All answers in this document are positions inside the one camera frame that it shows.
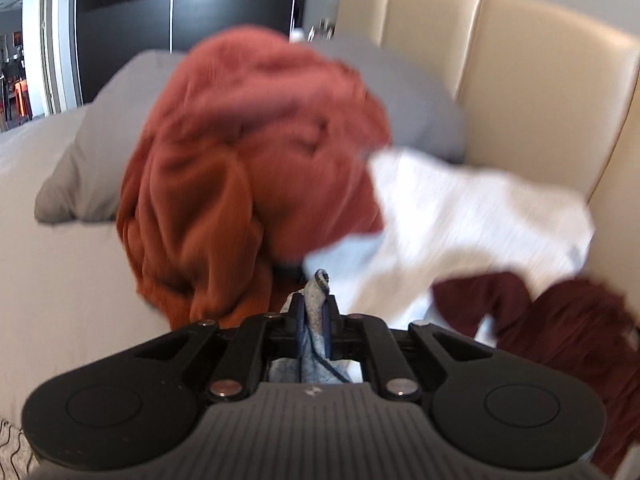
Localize dark maroon garment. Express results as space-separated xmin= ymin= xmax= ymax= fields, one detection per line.
xmin=432 ymin=272 xmax=639 ymax=477

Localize bed with grey sheet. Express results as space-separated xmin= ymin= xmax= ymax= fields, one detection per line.
xmin=0 ymin=108 xmax=169 ymax=479

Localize orange stool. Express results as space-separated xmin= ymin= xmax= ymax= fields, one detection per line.
xmin=14 ymin=79 xmax=32 ymax=120

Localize black sliding wardrobe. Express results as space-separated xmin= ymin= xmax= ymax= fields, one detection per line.
xmin=76 ymin=0 xmax=305 ymax=103

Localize grey pillow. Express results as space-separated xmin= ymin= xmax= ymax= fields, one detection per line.
xmin=35 ymin=36 xmax=465 ymax=224

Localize cream padded headboard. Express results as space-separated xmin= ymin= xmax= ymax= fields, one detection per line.
xmin=335 ymin=0 xmax=639 ymax=293

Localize small picture frame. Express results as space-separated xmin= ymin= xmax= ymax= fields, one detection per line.
xmin=307 ymin=18 xmax=335 ymax=42

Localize orange fleece blanket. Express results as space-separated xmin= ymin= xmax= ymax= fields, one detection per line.
xmin=116 ymin=25 xmax=390 ymax=328

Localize grey striped pyjama garment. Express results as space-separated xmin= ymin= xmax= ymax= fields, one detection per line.
xmin=268 ymin=269 xmax=352 ymax=384

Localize white garment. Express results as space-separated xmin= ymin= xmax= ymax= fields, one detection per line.
xmin=303 ymin=148 xmax=594 ymax=330

